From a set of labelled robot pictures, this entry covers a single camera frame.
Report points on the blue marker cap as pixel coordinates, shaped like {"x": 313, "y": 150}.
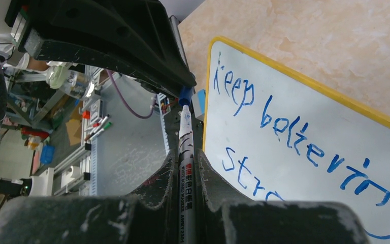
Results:
{"x": 185, "y": 96}

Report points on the grey blue toy brick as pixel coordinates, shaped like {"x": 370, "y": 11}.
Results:
{"x": 198, "y": 103}

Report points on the yellow framed whiteboard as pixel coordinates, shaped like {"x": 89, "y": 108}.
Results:
{"x": 277, "y": 135}

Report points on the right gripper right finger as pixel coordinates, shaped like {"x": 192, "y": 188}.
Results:
{"x": 228, "y": 216}

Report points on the white slotted cable duct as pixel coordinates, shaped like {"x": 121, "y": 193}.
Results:
{"x": 160, "y": 97}

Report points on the whiteboard marker pen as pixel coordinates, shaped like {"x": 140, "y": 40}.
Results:
{"x": 187, "y": 220}

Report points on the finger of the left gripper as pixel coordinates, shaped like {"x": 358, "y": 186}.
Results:
{"x": 134, "y": 38}

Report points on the markers on side table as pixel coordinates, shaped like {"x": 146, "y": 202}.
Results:
{"x": 98, "y": 127}

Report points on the clear plastic bottle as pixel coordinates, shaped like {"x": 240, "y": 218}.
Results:
{"x": 72, "y": 83}

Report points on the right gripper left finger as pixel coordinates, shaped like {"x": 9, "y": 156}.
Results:
{"x": 148, "y": 214}

